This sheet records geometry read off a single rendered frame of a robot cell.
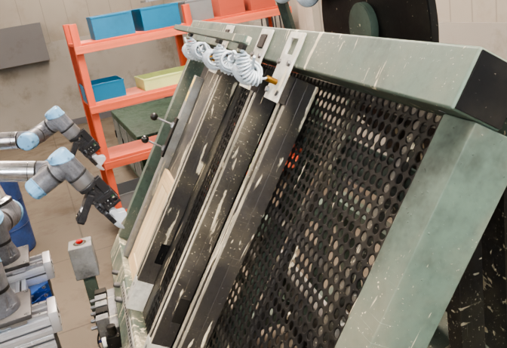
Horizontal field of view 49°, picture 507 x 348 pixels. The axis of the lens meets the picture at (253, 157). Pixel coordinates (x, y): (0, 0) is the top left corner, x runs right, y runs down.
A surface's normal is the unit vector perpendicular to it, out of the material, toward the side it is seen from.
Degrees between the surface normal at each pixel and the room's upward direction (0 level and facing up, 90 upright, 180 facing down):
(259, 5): 90
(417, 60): 56
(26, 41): 90
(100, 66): 90
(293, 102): 90
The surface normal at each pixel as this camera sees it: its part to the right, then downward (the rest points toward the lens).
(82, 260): 0.29, 0.25
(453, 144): -0.87, -0.32
